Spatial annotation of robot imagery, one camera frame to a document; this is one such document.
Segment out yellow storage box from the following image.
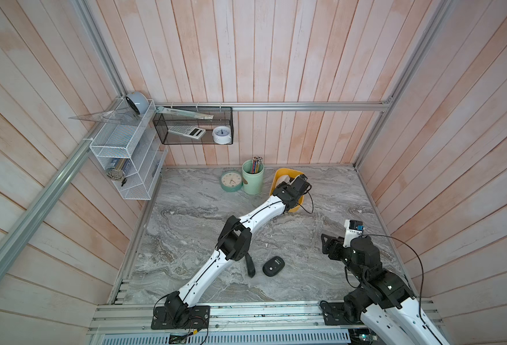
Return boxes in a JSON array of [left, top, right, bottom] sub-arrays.
[[269, 168, 310, 213]]

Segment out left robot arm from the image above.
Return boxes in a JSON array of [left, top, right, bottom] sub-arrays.
[[164, 174, 311, 326]]

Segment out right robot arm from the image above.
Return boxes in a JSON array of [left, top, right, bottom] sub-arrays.
[[319, 230, 449, 344]]

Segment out black mouse bottom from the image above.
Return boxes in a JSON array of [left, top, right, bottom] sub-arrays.
[[262, 256, 285, 277]]

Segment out green pen cup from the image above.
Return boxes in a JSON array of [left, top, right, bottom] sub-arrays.
[[241, 160, 264, 195]]

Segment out pens in cup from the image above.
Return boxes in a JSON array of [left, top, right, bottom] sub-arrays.
[[250, 156, 263, 175]]

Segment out green round clock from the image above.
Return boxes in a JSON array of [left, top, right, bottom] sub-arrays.
[[220, 171, 243, 193]]

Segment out white tape roll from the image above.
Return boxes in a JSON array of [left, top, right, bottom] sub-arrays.
[[212, 126, 233, 145]]

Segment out white calculator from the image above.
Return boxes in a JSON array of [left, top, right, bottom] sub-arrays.
[[168, 126, 206, 139]]

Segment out binder clips jar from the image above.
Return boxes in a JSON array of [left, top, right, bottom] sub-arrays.
[[105, 158, 128, 181]]

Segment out clear triangle ruler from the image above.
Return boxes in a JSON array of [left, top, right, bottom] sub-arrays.
[[70, 107, 141, 126]]

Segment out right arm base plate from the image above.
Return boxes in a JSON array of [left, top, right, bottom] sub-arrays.
[[319, 300, 381, 326]]

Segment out black wire basket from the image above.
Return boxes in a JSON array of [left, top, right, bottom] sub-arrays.
[[153, 106, 234, 145]]

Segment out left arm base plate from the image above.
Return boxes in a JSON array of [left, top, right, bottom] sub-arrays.
[[151, 306, 210, 330]]

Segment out white wire shelf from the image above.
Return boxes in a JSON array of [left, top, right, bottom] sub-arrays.
[[90, 99, 167, 201]]

